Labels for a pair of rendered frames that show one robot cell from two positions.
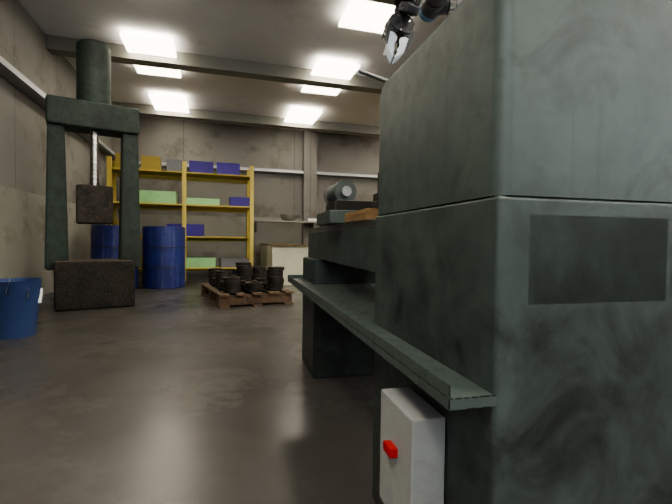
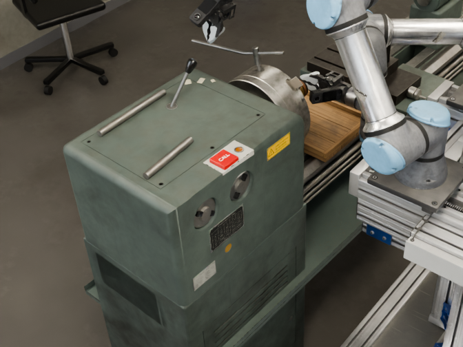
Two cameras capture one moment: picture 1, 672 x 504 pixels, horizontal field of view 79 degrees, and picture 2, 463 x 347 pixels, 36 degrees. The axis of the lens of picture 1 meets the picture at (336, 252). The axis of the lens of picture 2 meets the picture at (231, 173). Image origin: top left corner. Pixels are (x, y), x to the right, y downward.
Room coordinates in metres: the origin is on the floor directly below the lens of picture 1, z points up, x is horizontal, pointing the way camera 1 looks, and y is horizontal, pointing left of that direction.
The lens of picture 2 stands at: (0.18, -2.00, 2.54)
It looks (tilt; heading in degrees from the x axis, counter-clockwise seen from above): 40 degrees down; 58
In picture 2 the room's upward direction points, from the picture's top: 4 degrees counter-clockwise
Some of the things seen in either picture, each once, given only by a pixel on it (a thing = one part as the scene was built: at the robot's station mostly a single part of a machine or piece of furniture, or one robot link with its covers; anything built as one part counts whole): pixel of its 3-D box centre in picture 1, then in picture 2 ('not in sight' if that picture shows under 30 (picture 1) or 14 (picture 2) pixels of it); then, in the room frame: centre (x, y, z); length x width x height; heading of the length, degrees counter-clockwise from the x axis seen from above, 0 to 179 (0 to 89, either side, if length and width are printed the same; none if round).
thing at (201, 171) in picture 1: (185, 220); not in sight; (7.70, 2.83, 1.13); 2.56 x 0.66 x 2.27; 106
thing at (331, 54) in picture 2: (374, 207); (362, 73); (1.97, -0.18, 0.95); 0.43 x 0.18 x 0.04; 104
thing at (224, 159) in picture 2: not in sight; (224, 160); (1.01, -0.63, 1.26); 0.06 x 0.06 x 0.02; 14
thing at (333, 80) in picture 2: not in sight; (337, 88); (1.68, -0.35, 1.08); 0.12 x 0.09 x 0.08; 104
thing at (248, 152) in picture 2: not in sight; (229, 163); (1.03, -0.62, 1.23); 0.13 x 0.08 x 0.06; 14
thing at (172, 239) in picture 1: (140, 256); not in sight; (6.54, 3.12, 0.50); 1.35 x 0.83 x 1.00; 106
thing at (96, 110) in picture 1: (94, 176); not in sight; (4.77, 2.80, 1.50); 0.98 x 0.79 x 3.00; 106
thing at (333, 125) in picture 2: (397, 217); (311, 121); (1.65, -0.25, 0.89); 0.36 x 0.30 x 0.04; 104
